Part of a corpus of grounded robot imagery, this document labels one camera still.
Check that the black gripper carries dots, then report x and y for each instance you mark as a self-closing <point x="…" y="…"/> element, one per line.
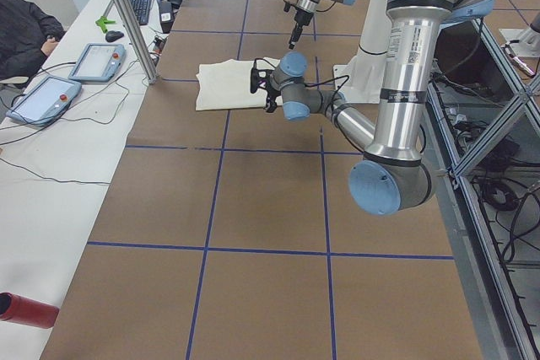
<point x="270" y="97"/>
<point x="299" y="18"/>

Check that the cream long-sleeve cat shirt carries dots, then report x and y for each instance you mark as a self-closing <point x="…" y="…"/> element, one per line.
<point x="226" y="85"/>

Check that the black keyboard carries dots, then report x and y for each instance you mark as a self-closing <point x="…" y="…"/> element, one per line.
<point x="141" y="9"/>

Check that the black computer mouse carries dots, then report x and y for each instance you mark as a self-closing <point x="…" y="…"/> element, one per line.
<point x="113" y="35"/>

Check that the far teach pendant tablet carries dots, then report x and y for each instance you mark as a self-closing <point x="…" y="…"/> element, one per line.
<point x="98" y="63"/>

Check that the teach pendant tablet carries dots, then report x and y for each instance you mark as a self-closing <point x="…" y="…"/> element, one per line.
<point x="98" y="63"/>
<point x="46" y="102"/>

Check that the green toy object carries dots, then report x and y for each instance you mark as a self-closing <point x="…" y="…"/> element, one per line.
<point x="103" y="23"/>

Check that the near teach pendant tablet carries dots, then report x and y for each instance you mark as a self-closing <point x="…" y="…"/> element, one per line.
<point x="46" y="102"/>

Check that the person in black jacket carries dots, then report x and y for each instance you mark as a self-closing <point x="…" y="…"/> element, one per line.
<point x="28" y="38"/>

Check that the red cylinder bottle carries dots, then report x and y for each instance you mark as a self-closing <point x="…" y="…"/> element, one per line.
<point x="25" y="311"/>

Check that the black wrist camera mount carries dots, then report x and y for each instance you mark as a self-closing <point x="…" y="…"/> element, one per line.
<point x="258" y="77"/>

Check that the aluminium frame post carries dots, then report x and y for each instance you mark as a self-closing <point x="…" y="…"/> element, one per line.
<point x="135" y="35"/>

